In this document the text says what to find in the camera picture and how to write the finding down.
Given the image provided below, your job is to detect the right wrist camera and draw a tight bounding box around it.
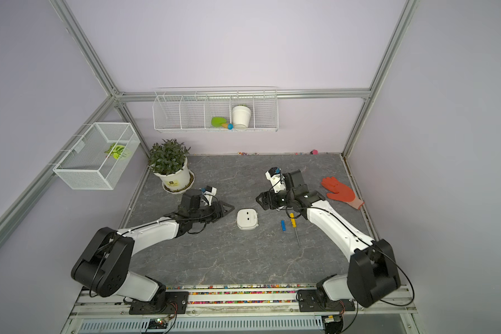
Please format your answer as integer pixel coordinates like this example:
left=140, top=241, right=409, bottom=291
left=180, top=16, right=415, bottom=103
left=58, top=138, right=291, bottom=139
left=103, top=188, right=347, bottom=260
left=265, top=167, right=285, bottom=193

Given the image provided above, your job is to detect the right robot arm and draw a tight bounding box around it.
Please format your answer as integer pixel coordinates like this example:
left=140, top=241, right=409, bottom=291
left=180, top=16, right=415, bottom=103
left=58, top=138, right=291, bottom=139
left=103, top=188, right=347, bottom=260
left=256, top=167, right=401, bottom=307

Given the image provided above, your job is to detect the green toy in basket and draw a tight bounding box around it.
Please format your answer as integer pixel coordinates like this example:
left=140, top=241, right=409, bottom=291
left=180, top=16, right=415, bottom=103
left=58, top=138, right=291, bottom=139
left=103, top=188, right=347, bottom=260
left=105, top=143, right=129, bottom=160

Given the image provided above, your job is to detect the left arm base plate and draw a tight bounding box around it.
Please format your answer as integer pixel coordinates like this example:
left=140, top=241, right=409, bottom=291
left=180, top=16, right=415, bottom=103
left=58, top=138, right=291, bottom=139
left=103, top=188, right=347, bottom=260
left=129, top=290, right=189, bottom=315

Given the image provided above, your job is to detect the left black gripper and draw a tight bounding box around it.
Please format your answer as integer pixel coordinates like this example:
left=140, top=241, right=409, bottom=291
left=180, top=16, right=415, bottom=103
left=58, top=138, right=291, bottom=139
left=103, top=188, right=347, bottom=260
left=191, top=200, right=235, bottom=224

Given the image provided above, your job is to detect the green toy shovel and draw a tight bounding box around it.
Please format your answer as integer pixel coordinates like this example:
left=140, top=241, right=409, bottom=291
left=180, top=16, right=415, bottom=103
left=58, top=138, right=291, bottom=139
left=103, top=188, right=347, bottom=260
left=211, top=117, right=233, bottom=129

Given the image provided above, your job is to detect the white wire basket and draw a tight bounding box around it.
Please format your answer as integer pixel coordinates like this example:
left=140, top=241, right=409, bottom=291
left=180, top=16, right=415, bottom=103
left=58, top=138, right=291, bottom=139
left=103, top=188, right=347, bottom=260
left=53, top=122, right=140, bottom=191

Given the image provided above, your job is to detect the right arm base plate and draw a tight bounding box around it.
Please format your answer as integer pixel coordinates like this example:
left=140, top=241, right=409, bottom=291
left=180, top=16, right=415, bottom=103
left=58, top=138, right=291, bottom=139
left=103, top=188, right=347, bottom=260
left=296, top=289, right=356, bottom=313

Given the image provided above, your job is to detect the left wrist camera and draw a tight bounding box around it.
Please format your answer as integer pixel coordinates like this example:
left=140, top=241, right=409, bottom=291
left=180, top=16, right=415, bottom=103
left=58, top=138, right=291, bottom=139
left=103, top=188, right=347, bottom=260
left=200, top=186, right=217, bottom=206

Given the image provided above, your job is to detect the yellow handled screwdriver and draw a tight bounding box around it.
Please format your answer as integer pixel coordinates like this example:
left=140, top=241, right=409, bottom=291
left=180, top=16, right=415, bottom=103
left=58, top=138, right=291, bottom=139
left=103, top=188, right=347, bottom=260
left=289, top=213, right=301, bottom=246

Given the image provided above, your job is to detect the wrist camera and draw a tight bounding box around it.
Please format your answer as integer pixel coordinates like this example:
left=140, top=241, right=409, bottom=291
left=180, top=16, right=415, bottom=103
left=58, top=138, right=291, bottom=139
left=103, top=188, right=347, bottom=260
left=265, top=167, right=285, bottom=193
left=200, top=186, right=217, bottom=206

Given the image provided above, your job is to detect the white wire wall shelf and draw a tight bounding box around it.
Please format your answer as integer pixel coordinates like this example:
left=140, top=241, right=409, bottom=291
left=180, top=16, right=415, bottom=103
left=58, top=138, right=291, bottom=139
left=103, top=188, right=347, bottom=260
left=153, top=86, right=279, bottom=132

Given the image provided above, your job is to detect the white empty pot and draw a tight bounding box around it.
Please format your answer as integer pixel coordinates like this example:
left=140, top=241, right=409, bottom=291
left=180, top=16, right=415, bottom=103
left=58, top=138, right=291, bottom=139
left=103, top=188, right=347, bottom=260
left=232, top=105, right=252, bottom=129

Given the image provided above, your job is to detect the potted green plant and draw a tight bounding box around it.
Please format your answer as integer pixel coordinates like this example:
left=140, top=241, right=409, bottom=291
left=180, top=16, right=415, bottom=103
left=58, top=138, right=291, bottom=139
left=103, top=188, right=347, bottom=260
left=148, top=139, right=194, bottom=194

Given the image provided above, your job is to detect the white square alarm clock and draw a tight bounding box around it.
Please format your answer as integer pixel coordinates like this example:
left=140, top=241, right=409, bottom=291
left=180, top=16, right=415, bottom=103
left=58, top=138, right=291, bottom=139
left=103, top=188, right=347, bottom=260
left=236, top=209, right=259, bottom=230

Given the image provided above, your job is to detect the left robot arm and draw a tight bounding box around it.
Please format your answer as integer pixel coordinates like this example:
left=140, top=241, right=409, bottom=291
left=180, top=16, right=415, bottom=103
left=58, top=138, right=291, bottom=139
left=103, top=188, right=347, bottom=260
left=71, top=186, right=235, bottom=303

